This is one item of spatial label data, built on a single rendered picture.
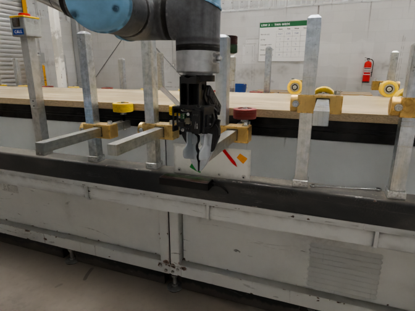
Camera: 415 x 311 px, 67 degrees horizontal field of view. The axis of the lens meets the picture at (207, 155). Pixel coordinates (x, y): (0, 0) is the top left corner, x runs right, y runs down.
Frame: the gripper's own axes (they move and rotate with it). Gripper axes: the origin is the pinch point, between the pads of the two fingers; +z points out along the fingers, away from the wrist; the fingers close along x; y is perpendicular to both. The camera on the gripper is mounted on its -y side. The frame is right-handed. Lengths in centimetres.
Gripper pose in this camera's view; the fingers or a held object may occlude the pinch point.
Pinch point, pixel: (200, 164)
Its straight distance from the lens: 71.8
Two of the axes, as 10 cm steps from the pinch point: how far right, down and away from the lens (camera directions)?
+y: -3.6, 2.2, -9.1
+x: 9.3, 1.0, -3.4
